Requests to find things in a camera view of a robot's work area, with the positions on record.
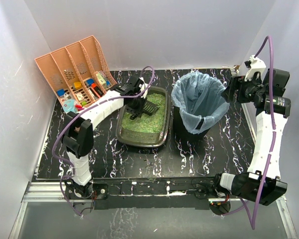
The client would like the black slotted litter scoop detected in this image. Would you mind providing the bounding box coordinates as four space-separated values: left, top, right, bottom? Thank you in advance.
142 99 159 116

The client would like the black trash bin blue bag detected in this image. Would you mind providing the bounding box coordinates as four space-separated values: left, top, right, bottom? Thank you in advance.
171 71 230 140

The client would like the dark green litter box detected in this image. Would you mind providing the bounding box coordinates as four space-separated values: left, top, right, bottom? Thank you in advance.
116 86 171 148

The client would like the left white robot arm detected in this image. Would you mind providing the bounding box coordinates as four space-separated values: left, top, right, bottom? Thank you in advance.
62 76 148 186

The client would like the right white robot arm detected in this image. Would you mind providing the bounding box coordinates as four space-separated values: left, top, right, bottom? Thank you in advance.
217 69 291 206

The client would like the orange black highlighter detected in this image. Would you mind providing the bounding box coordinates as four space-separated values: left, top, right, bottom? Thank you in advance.
91 83 104 97

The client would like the green white eraser pack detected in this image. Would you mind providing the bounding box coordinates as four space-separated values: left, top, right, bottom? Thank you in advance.
96 72 111 89

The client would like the yellow pencil sharpener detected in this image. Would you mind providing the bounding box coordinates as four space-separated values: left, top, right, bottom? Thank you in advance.
72 81 82 90

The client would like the peach plastic file organizer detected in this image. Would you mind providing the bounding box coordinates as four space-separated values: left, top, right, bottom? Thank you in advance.
35 36 117 108

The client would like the light blue correction tape pack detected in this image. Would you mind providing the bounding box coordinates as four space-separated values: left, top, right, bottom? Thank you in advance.
62 100 78 114

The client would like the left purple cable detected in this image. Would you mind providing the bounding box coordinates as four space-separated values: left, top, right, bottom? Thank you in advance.
51 65 155 218

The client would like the purple cable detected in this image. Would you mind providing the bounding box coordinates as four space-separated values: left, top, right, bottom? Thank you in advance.
51 65 155 218
221 35 276 230

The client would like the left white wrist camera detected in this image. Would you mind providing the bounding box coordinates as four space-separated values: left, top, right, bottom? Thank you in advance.
136 77 148 99

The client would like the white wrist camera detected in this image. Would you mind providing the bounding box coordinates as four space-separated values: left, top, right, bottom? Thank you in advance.
136 77 148 99
244 55 266 82

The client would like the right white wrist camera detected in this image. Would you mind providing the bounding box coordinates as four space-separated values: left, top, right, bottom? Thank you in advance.
244 55 266 82

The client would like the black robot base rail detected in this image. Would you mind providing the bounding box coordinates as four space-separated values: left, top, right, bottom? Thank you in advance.
60 177 234 215

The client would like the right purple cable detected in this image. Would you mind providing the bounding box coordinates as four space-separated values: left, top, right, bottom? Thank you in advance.
221 35 276 230

